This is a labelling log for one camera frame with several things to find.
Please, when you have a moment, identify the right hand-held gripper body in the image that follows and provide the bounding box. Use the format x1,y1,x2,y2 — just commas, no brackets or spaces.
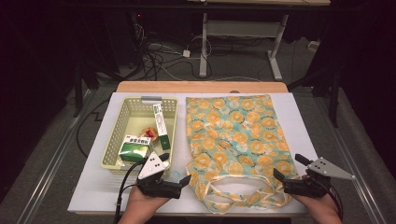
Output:
283,157,356,199

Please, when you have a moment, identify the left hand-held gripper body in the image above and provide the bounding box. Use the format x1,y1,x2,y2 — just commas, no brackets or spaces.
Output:
136,151,183,200

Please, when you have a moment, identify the green and white carton box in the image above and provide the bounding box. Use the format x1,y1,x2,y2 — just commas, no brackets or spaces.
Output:
119,134,153,163

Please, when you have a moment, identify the small orange snack packet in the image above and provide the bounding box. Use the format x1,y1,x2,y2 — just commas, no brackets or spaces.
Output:
139,125,160,143

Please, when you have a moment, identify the long white and green box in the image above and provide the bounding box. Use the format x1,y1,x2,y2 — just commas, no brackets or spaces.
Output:
151,103,172,151

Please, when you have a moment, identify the pale yellow perforated plastic basket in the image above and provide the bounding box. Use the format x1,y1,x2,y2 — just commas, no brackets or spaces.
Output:
100,95,179,175

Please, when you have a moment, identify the orange-slice print fabric bag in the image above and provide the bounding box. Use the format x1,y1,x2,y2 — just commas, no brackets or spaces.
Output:
185,94,302,216

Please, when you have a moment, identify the person's right hand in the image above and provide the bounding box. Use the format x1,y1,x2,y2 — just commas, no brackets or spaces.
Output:
290,175,343,220

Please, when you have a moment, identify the person's left hand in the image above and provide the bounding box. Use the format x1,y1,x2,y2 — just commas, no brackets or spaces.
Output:
122,185,171,220

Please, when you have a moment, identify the white table mat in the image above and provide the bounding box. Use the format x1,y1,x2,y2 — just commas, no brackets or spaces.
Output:
67,91,341,217

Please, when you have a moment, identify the black metal stand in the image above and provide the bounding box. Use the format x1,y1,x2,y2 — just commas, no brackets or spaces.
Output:
287,60,341,129
72,60,100,119

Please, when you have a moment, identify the left hand-held gripper black cable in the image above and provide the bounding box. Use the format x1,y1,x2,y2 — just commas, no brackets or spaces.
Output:
113,158,148,224

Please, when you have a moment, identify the hand-held gripper black cable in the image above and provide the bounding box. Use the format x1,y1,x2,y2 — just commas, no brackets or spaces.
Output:
326,185,345,219
113,158,148,224

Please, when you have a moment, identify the right hand-held gripper black cable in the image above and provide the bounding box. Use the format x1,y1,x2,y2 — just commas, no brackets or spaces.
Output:
326,185,345,219

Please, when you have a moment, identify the metal floor rail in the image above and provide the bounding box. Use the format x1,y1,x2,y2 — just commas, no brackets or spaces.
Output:
15,89,96,224
314,102,391,224

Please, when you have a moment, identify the black floor cable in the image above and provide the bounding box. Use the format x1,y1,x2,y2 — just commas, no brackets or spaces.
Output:
76,98,110,159

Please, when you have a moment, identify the tangle of floor cables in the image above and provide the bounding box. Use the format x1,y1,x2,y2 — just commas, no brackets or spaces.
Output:
132,21,216,82

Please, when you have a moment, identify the white metal frame desk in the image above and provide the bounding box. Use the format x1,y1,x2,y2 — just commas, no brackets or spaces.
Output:
186,0,332,81

